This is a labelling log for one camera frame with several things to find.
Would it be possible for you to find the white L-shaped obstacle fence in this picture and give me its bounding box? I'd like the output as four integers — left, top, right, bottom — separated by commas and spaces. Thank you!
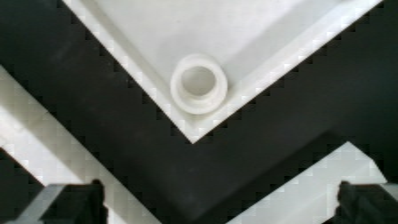
0, 66, 388, 224

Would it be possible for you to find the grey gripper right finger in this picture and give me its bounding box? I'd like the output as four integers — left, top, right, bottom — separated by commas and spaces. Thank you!
379, 183, 398, 202

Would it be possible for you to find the white square tabletop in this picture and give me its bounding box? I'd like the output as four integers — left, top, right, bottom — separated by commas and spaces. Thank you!
63, 0, 385, 142

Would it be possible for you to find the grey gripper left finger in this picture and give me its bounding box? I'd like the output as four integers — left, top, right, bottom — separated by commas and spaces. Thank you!
11, 184, 67, 224

